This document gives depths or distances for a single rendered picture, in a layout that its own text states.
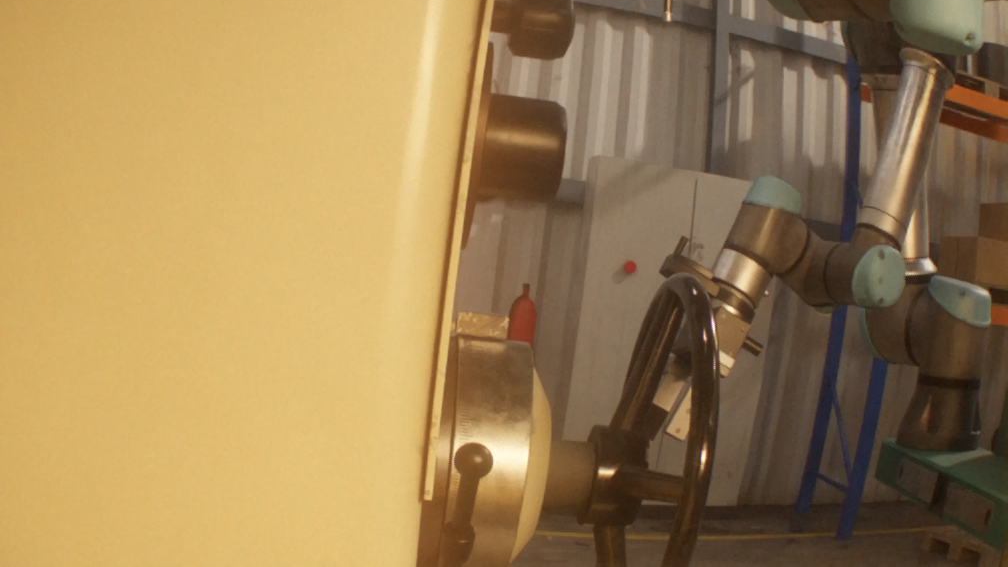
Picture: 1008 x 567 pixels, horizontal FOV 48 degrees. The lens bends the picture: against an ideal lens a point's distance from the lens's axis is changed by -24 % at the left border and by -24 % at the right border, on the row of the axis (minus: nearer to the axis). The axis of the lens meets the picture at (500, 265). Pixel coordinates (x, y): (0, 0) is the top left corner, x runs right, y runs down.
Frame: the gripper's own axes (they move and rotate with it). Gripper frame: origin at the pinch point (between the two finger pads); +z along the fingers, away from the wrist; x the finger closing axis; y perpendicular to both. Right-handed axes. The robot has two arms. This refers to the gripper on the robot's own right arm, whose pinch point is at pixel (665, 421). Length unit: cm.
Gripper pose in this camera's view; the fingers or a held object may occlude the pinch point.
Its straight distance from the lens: 157.8
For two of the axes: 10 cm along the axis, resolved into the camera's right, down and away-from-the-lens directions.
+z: -4.9, 8.6, -1.7
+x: -1.5, 1.0, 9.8
